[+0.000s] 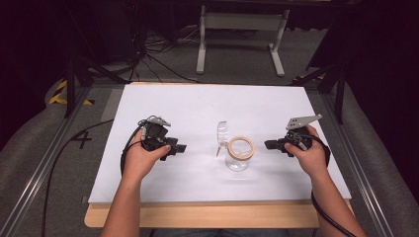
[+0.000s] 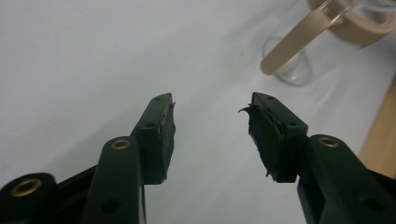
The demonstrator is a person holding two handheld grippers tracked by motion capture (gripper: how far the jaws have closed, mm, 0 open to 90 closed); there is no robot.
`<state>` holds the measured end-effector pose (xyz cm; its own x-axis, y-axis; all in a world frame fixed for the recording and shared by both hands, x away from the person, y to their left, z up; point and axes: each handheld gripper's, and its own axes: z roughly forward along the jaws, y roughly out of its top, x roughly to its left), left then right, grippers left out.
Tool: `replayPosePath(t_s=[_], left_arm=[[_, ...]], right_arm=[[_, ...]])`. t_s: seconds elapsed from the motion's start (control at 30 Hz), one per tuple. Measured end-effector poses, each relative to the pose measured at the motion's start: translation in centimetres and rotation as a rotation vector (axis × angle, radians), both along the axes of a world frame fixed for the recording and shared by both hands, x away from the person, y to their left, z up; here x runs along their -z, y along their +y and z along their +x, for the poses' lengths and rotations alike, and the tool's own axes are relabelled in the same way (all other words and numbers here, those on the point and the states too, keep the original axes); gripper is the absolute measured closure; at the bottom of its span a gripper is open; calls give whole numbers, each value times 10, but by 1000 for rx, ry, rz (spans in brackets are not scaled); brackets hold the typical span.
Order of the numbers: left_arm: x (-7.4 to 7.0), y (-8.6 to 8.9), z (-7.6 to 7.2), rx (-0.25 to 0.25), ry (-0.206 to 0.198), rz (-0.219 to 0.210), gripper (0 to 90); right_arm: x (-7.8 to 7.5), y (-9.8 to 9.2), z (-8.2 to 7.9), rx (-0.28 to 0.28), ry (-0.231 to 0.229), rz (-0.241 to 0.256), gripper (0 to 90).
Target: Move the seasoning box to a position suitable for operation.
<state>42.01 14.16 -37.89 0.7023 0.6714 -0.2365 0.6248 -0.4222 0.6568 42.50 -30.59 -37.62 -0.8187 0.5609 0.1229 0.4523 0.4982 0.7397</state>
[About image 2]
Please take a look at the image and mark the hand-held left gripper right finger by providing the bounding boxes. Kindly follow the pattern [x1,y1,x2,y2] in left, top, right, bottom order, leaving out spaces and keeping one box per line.
[238,91,396,224]

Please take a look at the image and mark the clear glass pitcher beige handle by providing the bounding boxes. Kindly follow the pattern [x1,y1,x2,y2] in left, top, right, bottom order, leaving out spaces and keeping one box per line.
[260,0,396,87]

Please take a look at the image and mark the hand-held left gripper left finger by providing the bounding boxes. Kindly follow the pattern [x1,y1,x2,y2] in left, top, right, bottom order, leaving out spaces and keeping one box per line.
[79,92,177,224]

